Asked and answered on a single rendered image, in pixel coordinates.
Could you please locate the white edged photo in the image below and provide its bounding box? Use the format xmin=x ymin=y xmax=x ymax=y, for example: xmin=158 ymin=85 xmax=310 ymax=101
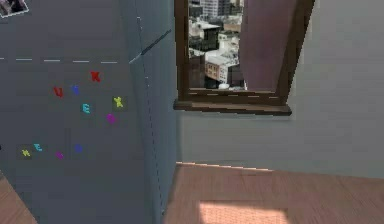
xmin=0 ymin=0 xmax=30 ymax=19

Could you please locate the grey fridge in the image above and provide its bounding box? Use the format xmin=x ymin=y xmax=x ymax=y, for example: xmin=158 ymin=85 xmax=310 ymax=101
xmin=0 ymin=0 xmax=178 ymax=224

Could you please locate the dark grey fridge handle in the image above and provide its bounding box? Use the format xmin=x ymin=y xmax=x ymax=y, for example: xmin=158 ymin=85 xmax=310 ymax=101
xmin=128 ymin=28 xmax=173 ymax=65

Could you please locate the brown framed window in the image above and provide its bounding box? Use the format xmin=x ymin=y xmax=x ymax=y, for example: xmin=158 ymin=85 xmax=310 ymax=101
xmin=172 ymin=0 xmax=316 ymax=117

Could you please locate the mauve curtain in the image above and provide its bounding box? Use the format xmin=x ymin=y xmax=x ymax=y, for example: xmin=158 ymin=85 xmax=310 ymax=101
xmin=238 ymin=0 xmax=298 ymax=92

